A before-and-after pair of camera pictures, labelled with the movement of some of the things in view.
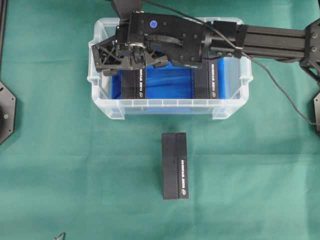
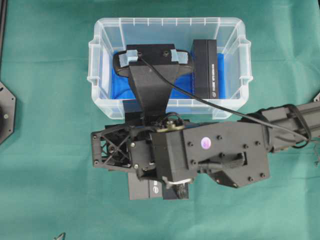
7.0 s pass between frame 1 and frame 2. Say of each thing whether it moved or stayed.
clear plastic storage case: stayed
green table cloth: stayed
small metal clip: stayed
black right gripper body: moved
